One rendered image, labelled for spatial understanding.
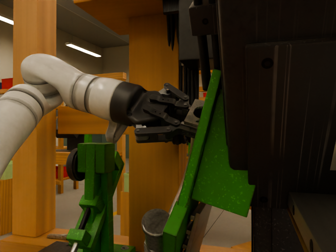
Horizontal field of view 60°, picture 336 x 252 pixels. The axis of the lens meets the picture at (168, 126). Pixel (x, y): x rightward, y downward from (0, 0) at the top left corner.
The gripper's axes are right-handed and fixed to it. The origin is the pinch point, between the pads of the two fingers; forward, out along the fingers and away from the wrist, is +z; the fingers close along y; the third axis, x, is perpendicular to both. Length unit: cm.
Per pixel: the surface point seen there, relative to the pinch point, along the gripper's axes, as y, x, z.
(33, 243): -19, 46, -40
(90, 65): 725, 644, -661
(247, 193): -12.7, -4.3, 10.5
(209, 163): -11.2, -5.8, 5.3
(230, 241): 100, 280, 16
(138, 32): 30.0, 4.8, -25.9
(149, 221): -18.5, -0.5, 0.2
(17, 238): -19, 49, -47
